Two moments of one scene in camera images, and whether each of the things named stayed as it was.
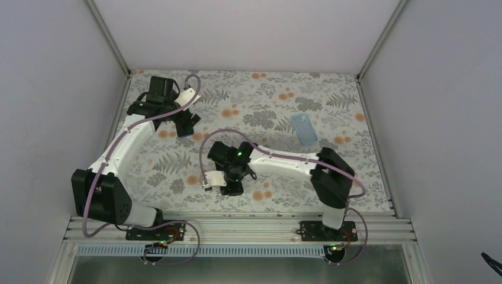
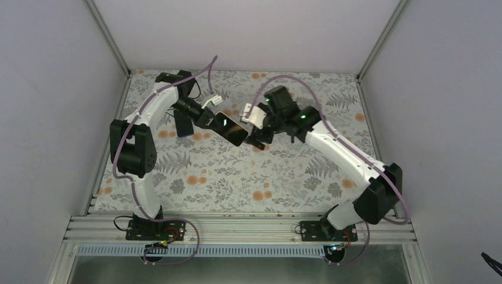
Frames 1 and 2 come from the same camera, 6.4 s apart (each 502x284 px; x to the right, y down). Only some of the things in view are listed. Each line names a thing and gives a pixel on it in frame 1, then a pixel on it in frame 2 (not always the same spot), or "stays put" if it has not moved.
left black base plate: x=175 y=232 stays put
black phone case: x=184 y=129 stays put
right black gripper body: x=238 y=188 → x=277 y=120
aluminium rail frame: x=247 y=229 stays put
